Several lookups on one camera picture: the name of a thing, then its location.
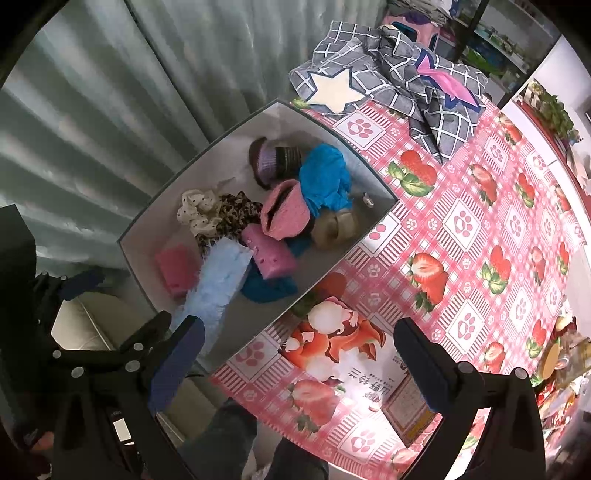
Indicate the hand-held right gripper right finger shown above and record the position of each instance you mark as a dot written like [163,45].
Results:
[420,364]

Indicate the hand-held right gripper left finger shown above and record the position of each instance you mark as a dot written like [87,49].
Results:
[178,364]

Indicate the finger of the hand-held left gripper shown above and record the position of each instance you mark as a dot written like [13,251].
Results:
[147,337]
[83,284]

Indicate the pink plush cloth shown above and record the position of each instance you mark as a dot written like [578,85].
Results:
[178,270]
[270,256]

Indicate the light blue fluffy cloth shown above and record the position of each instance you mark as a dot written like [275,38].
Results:
[214,286]

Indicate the white polka dot scrunchie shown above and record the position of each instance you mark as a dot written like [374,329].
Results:
[196,212]

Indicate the leopard print scrunchie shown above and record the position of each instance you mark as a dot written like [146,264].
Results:
[233,212]

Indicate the pink knit pouch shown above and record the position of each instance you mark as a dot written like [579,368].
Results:
[288,214]

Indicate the white storage box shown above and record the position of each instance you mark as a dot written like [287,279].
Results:
[221,157]

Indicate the purple knit pouch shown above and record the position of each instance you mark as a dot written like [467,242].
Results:
[263,161]

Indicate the dark striped knit pouch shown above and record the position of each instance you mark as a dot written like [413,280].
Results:
[288,161]

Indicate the beige sofa seat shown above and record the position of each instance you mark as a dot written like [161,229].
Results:
[83,323]

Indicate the small cardboard box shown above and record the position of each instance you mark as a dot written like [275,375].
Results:
[406,415]

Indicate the white orange snack bag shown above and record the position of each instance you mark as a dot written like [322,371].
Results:
[332,346]

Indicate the person's left leg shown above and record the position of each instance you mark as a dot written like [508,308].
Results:
[221,443]

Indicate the person's leg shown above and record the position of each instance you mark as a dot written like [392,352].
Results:
[295,461]
[221,443]

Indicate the yellow lid jar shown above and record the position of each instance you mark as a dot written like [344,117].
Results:
[550,360]

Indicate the pile of snack packets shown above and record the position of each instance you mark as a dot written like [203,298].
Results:
[563,392]

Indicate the person's right leg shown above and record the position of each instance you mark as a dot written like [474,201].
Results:
[295,461]

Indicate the pink strawberry tablecloth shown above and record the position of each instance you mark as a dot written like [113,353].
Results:
[485,207]

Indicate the white cabinet with red top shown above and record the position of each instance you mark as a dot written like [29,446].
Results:
[561,150]

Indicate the green potted plant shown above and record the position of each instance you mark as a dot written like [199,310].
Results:
[554,110]

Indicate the grey plaid star cloth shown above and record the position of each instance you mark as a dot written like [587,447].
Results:
[392,60]

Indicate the metal storage shelf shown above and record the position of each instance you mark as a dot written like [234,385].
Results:
[489,50]

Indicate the pink plastic stool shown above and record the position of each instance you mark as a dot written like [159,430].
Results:
[425,27]

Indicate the white printed sack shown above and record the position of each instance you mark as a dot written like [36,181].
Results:
[415,9]

